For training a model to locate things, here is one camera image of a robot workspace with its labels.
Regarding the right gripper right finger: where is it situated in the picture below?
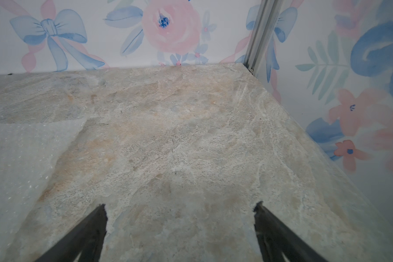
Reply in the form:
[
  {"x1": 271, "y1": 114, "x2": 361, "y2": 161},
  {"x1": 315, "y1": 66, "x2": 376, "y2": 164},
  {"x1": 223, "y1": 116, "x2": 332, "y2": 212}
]
[{"x1": 253, "y1": 201, "x2": 327, "y2": 262}]

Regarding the clear bubble wrap sheet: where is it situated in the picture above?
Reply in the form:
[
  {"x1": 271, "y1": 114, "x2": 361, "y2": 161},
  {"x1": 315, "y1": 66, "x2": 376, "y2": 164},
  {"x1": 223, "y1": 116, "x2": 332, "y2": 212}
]
[{"x1": 0, "y1": 119, "x2": 86, "y2": 262}]

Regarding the right aluminium corner post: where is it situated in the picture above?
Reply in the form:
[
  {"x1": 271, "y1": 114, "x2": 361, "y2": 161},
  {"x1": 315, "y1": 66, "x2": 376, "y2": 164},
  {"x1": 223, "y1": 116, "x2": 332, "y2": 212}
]
[{"x1": 243, "y1": 0, "x2": 283, "y2": 75}]

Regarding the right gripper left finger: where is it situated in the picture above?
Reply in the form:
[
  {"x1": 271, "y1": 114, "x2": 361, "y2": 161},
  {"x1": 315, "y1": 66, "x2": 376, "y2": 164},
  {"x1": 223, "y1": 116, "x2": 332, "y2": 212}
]
[{"x1": 36, "y1": 204, "x2": 108, "y2": 262}]

